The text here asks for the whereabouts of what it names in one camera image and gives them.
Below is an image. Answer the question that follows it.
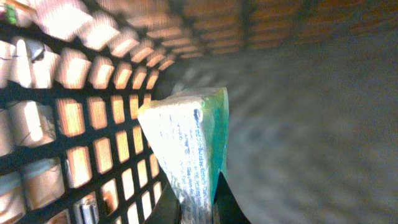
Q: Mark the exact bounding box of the grey plastic lattice basket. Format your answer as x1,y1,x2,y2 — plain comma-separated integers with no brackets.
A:
1,1,397,223

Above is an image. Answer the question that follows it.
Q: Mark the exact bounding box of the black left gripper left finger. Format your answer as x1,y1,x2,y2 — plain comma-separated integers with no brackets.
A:
146,184,181,224

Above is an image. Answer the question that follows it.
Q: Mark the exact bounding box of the green Kleenex tissue pack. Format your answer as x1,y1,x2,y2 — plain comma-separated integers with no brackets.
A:
137,87,229,223

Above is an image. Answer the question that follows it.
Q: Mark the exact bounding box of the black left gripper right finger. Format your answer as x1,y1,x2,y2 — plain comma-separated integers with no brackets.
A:
213,172,251,224

